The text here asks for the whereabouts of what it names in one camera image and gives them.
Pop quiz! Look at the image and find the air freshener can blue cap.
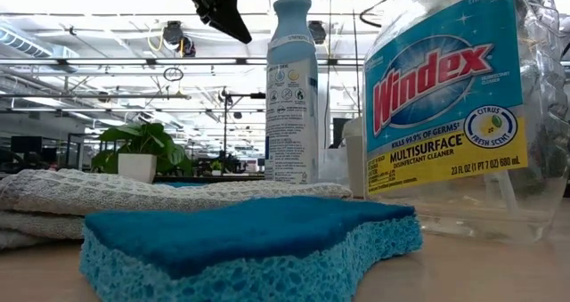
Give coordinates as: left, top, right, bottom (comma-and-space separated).
264, 0, 320, 185

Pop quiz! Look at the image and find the wavy blue sponge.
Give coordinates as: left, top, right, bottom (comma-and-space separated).
78, 195, 425, 302
153, 181, 207, 189

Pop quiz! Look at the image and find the grey waffle towel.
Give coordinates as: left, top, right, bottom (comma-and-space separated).
0, 167, 354, 251

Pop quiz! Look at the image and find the Windex bottle red nozzle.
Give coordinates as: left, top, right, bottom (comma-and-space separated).
362, 0, 570, 245

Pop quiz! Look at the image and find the black ceiling fixture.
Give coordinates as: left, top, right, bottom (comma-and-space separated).
162, 20, 197, 58
307, 20, 329, 45

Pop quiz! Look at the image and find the black pole stand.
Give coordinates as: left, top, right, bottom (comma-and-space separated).
221, 87, 267, 159

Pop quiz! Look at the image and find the black rectangular screen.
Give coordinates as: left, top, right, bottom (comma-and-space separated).
332, 117, 353, 150

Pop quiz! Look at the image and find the green plant in white pot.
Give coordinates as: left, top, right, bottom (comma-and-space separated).
91, 121, 193, 185

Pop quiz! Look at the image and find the small frosted plastic bin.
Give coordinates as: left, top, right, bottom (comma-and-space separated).
317, 146, 349, 184

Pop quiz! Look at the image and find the grey plastic bin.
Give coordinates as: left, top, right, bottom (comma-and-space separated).
342, 117, 367, 200

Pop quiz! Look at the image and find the black monitor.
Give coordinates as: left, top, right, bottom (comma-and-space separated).
9, 135, 44, 155

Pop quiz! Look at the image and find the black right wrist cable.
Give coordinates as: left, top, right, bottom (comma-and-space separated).
358, 0, 396, 29

